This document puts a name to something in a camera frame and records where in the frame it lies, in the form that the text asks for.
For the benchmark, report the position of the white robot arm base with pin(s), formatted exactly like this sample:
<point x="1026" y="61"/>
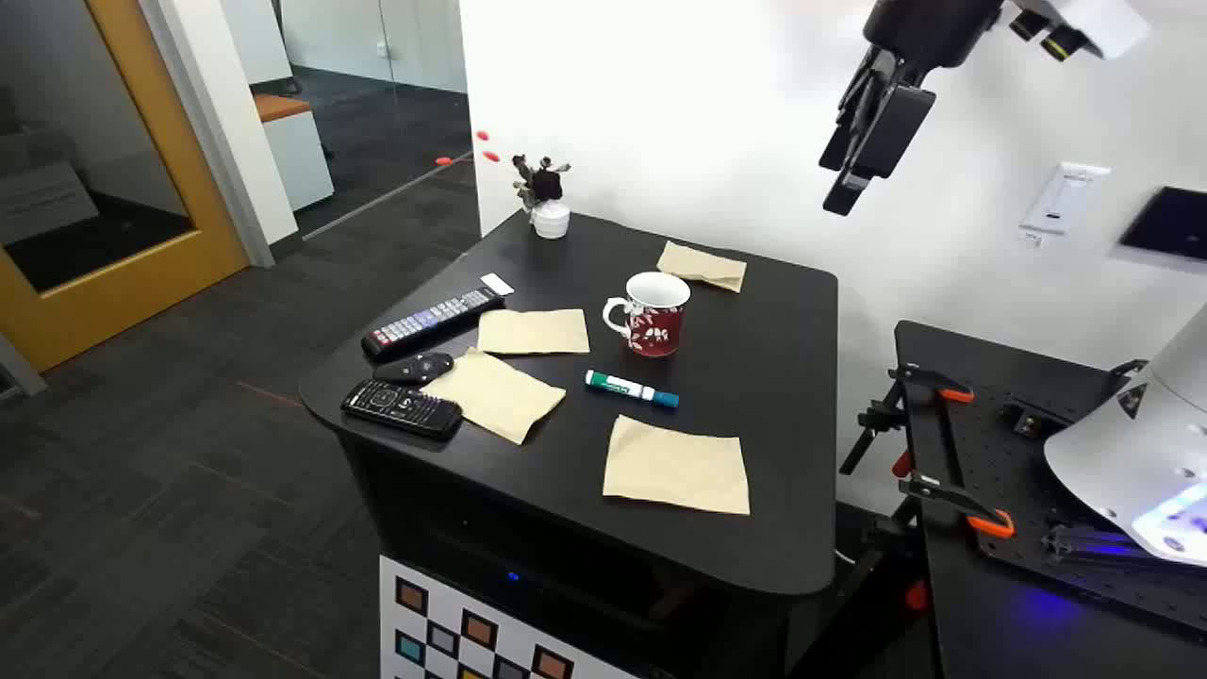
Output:
<point x="1131" y="466"/>

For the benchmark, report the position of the white paper sheet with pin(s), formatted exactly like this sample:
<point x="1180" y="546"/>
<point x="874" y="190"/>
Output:
<point x="533" y="335"/>

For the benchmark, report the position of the long black remote control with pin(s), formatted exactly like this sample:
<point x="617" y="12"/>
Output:
<point x="428" y="327"/>

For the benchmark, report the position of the beige paper napkin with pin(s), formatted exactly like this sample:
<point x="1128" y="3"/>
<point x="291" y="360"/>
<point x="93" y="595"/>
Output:
<point x="701" y="264"/>
<point x="496" y="399"/>

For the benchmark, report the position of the white wall plate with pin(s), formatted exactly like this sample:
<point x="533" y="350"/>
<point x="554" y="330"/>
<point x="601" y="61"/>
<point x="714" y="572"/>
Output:
<point x="1065" y="200"/>

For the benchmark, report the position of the black wall screen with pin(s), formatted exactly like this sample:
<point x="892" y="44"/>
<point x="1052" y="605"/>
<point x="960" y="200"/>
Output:
<point x="1170" y="223"/>

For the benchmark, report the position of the red mug with white print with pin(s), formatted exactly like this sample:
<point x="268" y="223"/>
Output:
<point x="654" y="330"/>

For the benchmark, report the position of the cream cloth napkin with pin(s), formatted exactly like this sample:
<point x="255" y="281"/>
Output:
<point x="675" y="466"/>

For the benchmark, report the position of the teal and white marker pen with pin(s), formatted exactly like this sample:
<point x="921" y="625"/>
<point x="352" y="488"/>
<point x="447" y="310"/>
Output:
<point x="626" y="386"/>

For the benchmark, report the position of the small oval black remote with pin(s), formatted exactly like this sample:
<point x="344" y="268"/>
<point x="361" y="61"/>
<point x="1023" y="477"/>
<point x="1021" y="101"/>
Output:
<point x="417" y="367"/>

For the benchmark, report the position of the colour checker calibration board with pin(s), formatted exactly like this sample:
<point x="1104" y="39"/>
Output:
<point x="452" y="629"/>

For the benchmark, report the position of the white cabinet with wooden top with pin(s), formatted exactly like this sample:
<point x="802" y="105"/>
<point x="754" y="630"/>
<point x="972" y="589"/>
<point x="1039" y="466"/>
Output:
<point x="298" y="152"/>

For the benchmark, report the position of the dark artificial flower bunch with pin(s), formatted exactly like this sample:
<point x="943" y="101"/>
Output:
<point x="540" y="184"/>

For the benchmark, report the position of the white round vase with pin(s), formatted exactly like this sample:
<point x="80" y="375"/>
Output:
<point x="548" y="223"/>

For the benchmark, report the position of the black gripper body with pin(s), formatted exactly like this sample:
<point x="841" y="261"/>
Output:
<point x="928" y="33"/>

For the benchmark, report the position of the black perforated robot stand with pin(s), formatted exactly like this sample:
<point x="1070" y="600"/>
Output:
<point x="1003" y="615"/>

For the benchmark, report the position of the yellow wooden door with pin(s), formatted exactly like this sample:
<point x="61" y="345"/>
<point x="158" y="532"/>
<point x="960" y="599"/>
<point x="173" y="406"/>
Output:
<point x="78" y="308"/>

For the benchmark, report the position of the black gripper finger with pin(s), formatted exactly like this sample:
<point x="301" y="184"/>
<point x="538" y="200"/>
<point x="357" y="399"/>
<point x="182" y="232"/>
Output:
<point x="894" y="134"/>
<point x="848" y="120"/>

